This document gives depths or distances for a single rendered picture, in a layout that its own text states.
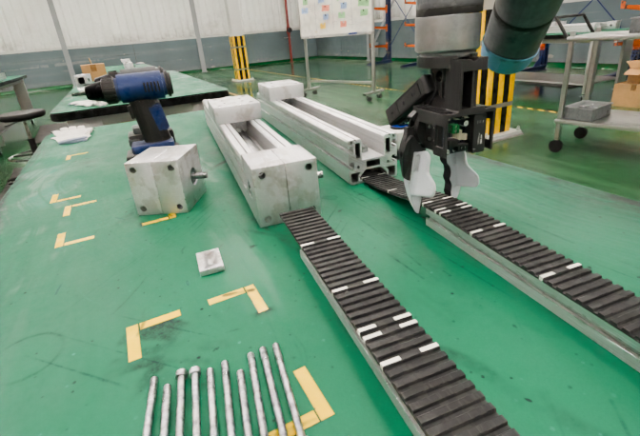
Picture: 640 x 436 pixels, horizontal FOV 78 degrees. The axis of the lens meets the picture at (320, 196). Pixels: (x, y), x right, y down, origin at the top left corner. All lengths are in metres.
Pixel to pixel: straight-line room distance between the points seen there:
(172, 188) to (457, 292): 0.48
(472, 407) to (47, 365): 0.38
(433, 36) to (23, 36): 15.47
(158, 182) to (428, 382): 0.54
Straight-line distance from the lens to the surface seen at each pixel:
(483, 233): 0.50
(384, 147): 0.75
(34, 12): 15.76
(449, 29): 0.49
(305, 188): 0.60
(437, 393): 0.31
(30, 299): 0.60
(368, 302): 0.38
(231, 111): 0.97
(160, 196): 0.72
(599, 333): 0.43
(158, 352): 0.43
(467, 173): 0.57
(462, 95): 0.51
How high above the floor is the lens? 1.05
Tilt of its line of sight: 23 degrees down
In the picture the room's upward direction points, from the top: 5 degrees counter-clockwise
